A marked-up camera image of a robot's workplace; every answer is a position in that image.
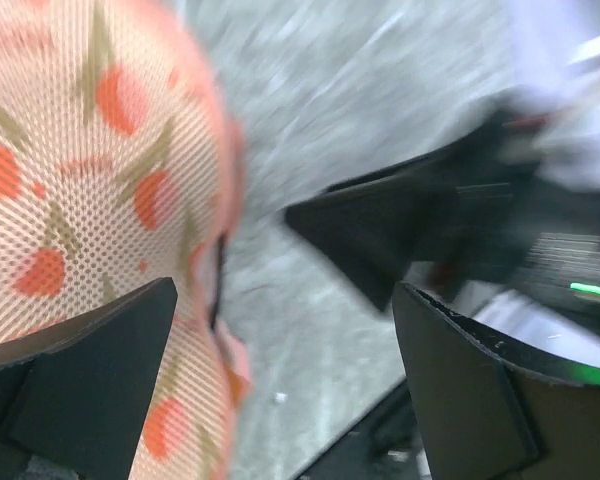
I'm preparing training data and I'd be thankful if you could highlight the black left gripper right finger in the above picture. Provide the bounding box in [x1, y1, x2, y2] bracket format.
[392, 283, 600, 479]

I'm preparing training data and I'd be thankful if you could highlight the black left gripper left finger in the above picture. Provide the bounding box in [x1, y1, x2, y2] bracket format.
[0, 278, 177, 479]

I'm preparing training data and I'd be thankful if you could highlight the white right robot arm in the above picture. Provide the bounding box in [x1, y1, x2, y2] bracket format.
[284, 1, 600, 334]

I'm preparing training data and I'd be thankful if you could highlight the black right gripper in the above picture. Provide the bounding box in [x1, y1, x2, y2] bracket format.
[284, 109, 600, 330]

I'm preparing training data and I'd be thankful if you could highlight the floral pink bra laundry bag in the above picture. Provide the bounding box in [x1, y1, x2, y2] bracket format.
[0, 1, 249, 479]

